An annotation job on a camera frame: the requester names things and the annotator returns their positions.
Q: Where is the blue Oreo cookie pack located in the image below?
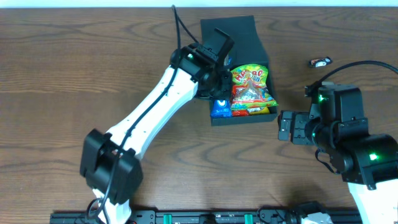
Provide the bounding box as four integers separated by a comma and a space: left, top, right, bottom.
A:
210, 57, 233, 119

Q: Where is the yellow sweets bag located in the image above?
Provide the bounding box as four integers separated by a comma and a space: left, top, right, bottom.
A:
248, 107, 270, 115

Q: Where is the green Haribo gummy bag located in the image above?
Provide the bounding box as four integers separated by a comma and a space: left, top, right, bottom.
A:
231, 63, 278, 111

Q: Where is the red candy bag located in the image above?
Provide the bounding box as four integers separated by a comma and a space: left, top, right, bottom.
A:
232, 110, 250, 116

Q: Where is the black gift box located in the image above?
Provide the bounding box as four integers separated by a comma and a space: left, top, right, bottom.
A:
200, 16, 278, 126

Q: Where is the black Mars mini bar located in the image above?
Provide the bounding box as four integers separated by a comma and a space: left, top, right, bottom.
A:
308, 57, 333, 68

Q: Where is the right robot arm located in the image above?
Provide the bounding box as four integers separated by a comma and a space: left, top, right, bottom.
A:
278, 82, 397, 223

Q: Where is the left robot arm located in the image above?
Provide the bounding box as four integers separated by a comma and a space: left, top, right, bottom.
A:
80, 28, 234, 223

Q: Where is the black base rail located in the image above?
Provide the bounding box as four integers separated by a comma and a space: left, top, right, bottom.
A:
49, 202, 363, 224

